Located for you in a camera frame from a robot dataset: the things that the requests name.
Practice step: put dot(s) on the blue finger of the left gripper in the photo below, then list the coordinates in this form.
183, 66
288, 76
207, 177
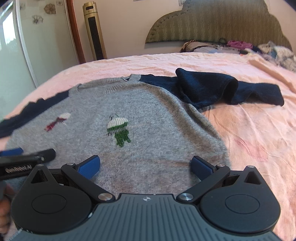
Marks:
11, 152
44, 156

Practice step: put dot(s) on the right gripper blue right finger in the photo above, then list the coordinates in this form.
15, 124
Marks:
210, 177

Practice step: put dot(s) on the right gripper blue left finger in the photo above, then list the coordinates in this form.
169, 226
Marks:
81, 174

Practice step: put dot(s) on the grey navy knit sweater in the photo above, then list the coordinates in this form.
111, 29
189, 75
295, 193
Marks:
144, 128

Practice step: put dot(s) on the pile of clothes on bed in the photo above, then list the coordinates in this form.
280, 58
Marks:
276, 54

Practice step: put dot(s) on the person left hand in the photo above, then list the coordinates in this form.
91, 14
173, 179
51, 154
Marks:
5, 209

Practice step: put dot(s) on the pink bed sheet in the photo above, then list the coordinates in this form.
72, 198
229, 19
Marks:
257, 134

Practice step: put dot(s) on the glass wardrobe sliding door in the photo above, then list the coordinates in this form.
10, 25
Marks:
36, 44

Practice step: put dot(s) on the gold tower fan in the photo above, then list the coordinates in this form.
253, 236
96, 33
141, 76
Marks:
94, 31

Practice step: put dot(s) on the green upholstered headboard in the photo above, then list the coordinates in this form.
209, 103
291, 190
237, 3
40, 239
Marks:
212, 21

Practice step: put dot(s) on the brown wooden door frame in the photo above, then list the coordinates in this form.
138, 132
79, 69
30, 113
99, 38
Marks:
75, 32

